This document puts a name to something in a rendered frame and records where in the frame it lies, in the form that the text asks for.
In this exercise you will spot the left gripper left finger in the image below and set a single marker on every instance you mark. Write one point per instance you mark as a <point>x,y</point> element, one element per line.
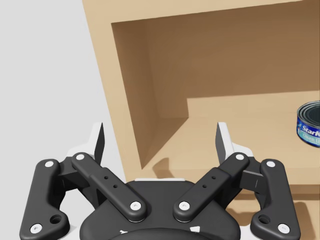
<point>110,186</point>

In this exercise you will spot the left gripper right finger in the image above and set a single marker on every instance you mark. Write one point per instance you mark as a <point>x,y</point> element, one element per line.
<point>212,181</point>

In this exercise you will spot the pale wooden shelf unit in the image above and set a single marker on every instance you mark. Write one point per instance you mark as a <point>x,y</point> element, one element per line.
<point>200,75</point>

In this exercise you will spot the blue flat can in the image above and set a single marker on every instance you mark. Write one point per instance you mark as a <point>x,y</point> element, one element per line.
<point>310,123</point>

